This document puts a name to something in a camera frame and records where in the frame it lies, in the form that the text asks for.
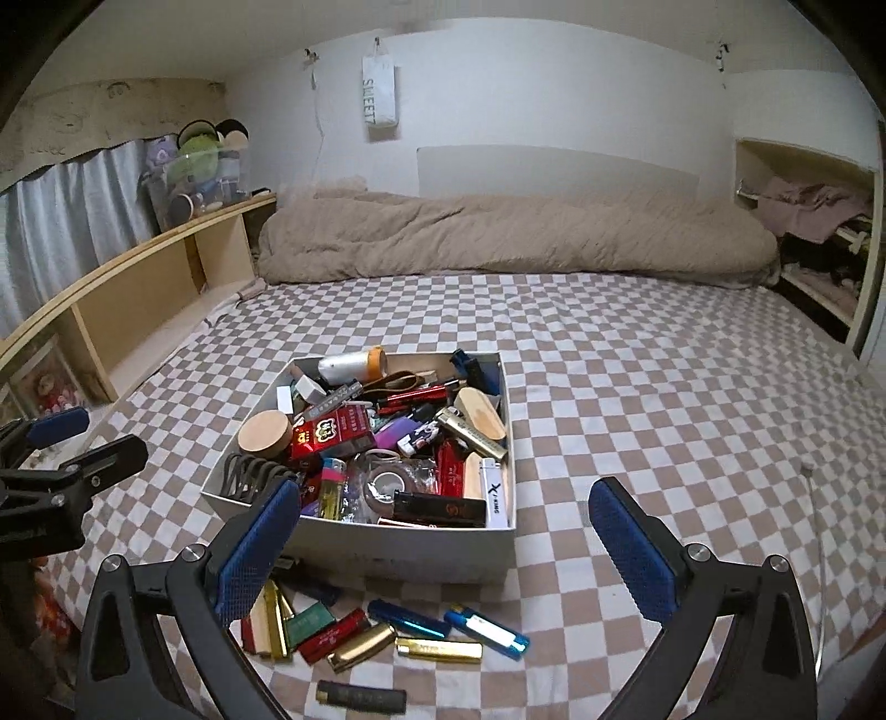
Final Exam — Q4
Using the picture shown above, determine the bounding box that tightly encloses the green box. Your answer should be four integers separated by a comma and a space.
285, 604, 338, 650

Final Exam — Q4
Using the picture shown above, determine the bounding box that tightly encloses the white cardboard box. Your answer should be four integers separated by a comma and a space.
200, 352, 519, 586

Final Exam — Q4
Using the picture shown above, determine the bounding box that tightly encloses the beige comforter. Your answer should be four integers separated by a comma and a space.
253, 186, 780, 288

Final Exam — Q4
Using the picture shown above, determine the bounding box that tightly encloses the round wooden lid jar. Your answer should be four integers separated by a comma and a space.
237, 410, 295, 464

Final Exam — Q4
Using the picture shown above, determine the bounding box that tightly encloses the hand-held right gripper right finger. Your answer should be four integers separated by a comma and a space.
588, 476, 821, 720

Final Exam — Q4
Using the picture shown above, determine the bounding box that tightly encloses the framed photo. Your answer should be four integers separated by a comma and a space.
7, 336, 84, 420

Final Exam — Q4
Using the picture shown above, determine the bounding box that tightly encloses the checkered bed sheet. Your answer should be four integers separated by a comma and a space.
38, 270, 866, 720

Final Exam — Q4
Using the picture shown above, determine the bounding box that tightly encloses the engraved gold metal lighter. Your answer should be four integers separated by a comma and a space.
435, 407, 509, 461

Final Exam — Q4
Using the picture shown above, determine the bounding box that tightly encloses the wooden headboard shelf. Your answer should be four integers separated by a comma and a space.
0, 192, 278, 416

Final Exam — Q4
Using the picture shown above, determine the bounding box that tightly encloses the oval wooden brush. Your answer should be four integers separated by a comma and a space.
453, 388, 506, 440

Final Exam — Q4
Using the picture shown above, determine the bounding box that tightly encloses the white wall cabinet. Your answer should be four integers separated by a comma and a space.
734, 135, 886, 354

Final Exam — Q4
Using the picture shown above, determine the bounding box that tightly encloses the slim gold lighter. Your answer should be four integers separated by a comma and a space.
263, 580, 288, 661

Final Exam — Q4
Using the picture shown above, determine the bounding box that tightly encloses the rectangular gold lighter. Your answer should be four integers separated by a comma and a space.
394, 637, 483, 664

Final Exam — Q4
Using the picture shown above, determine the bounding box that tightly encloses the clear plastic container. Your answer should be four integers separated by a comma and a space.
138, 119, 254, 233

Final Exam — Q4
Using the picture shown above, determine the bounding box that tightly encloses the grey curtain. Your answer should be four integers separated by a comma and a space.
0, 135, 171, 340

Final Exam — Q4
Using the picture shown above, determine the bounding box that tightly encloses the pink clothes pile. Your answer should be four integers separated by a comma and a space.
754, 176, 873, 243

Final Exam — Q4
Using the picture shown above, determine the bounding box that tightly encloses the white printed lighter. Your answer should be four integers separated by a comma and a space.
481, 458, 513, 528

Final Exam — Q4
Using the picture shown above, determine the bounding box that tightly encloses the black lighter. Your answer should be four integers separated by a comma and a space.
316, 680, 408, 714

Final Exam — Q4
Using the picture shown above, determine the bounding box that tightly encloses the hanging white cord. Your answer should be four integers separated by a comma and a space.
303, 47, 332, 143

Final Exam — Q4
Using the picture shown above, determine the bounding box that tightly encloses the metallic blue lighter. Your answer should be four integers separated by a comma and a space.
367, 599, 451, 639

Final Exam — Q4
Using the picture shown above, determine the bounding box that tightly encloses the red printed package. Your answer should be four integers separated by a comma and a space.
20, 560, 74, 666

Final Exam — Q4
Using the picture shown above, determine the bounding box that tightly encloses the white tube orange cap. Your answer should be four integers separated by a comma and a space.
318, 348, 387, 387

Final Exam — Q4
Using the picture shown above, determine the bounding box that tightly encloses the beige patterned valance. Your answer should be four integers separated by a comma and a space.
0, 79, 226, 181

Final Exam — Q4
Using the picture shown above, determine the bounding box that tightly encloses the rounded gold lighter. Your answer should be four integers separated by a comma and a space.
327, 623, 397, 672

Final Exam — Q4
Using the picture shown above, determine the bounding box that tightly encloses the brown leather strap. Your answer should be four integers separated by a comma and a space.
360, 372, 425, 397

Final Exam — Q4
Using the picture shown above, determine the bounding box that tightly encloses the black box red logo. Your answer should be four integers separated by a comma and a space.
393, 490, 487, 527

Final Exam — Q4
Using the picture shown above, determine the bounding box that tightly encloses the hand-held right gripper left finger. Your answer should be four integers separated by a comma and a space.
73, 476, 302, 720

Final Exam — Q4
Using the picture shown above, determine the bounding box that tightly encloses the red cigarette pack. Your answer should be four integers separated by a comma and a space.
289, 405, 375, 464

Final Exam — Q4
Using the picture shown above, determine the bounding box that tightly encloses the hanging white bag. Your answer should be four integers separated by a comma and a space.
361, 38, 401, 143

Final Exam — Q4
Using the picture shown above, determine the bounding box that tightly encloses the blue clip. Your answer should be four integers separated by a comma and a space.
450, 349, 486, 389

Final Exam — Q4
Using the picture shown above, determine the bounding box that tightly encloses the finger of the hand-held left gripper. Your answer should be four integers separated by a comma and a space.
0, 406, 91, 472
28, 435, 150, 501

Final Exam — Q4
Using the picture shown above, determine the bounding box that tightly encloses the red lighter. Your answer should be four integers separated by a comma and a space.
297, 609, 371, 664

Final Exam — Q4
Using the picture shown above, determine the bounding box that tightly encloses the black wavy hair clip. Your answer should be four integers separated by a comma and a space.
220, 453, 298, 503

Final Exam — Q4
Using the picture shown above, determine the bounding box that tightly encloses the yellow lighter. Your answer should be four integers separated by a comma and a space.
318, 460, 347, 520

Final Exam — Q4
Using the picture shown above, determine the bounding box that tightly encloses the blue lighter white label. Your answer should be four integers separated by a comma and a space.
443, 605, 530, 659

